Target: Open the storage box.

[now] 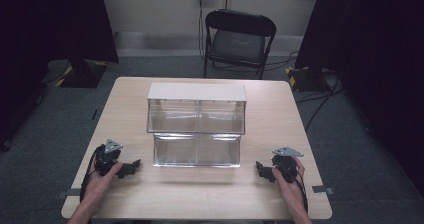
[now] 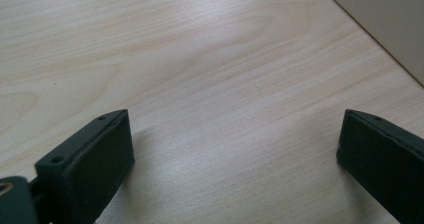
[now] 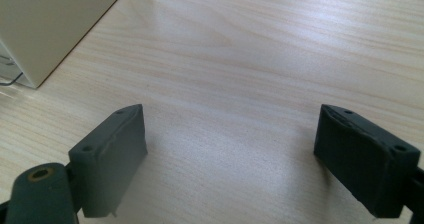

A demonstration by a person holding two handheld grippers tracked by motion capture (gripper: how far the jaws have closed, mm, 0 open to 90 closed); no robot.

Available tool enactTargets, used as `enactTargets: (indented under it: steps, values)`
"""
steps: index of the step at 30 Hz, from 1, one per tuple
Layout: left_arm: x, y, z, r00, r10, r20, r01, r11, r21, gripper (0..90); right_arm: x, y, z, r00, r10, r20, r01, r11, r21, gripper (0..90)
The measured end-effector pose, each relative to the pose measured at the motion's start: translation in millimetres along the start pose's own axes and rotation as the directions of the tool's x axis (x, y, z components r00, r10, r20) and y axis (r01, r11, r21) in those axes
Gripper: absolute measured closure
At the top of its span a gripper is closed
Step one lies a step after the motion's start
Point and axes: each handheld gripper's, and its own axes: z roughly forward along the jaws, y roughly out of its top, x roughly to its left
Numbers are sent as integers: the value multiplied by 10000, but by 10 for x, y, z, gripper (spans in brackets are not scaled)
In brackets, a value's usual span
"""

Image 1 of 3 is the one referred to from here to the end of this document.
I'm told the clear drawer cabinet white top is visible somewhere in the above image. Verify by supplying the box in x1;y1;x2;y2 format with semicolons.
146;81;248;136

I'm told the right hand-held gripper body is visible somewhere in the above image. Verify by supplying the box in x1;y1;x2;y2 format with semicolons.
270;146;305;184

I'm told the person's right hand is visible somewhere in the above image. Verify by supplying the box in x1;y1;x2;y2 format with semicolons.
271;156;306;208

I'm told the black curtain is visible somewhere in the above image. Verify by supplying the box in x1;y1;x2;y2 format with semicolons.
294;0;424;198
0;0;120;153

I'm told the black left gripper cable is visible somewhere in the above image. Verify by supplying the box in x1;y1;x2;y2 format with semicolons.
78;144;105;204

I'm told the black floor cable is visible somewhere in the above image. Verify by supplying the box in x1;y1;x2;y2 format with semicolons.
295;73;345;132

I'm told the grey tape strip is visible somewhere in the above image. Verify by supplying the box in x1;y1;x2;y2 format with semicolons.
311;184;336;196
55;187;83;200

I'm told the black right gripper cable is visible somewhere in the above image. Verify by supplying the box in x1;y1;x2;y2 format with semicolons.
294;167;309;215

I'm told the black folding chair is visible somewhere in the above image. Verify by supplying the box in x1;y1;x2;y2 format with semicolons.
202;8;278;81

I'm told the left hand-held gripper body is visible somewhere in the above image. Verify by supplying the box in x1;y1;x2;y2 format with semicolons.
94;138;125;177

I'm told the black cable from outlet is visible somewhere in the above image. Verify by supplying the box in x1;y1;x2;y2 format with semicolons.
197;0;208;63

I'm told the person's left hand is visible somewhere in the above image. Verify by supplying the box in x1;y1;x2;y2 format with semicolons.
81;162;124;203

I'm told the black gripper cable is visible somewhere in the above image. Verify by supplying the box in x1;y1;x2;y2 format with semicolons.
78;144;105;204
294;167;309;215

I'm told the clear plastic drawer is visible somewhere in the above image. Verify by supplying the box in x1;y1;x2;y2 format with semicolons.
152;132;242;169

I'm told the black stand base yellow tape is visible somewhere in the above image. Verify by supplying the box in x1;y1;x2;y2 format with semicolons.
285;65;333;93

